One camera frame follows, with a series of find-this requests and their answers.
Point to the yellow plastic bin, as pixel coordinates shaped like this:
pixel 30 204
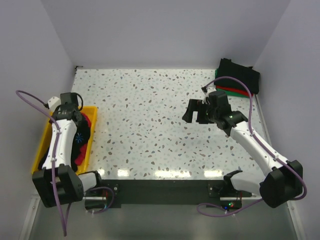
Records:
pixel 42 150

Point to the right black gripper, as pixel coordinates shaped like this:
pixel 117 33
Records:
pixel 194 105

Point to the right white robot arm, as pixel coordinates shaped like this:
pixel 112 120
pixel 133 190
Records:
pixel 283 179

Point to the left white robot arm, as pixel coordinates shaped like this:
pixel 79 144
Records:
pixel 56 178

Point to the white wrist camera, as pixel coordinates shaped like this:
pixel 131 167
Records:
pixel 53 103
pixel 206 91

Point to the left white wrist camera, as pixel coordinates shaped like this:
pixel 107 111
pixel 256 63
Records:
pixel 53 103

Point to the red pink t shirt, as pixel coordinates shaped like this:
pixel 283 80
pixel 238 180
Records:
pixel 80 154

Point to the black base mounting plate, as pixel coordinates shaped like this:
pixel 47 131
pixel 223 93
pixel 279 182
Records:
pixel 162 192

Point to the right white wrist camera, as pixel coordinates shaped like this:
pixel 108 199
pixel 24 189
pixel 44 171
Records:
pixel 206 91

